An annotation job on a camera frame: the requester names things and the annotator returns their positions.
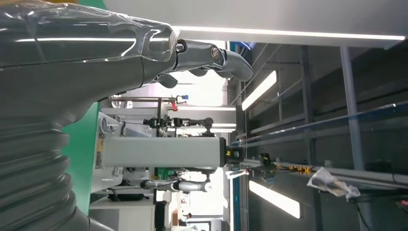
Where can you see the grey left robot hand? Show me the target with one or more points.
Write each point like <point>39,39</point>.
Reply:
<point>70,73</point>

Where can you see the green table mat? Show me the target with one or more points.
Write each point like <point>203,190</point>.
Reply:
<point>81,150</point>

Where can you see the white machine stand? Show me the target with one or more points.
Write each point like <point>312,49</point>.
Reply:
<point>159,153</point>

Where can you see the ceiling light panel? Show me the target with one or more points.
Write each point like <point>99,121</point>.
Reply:
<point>259,91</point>
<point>274,199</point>

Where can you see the clear plastic bag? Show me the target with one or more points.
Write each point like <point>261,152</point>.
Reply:
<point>331,185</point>

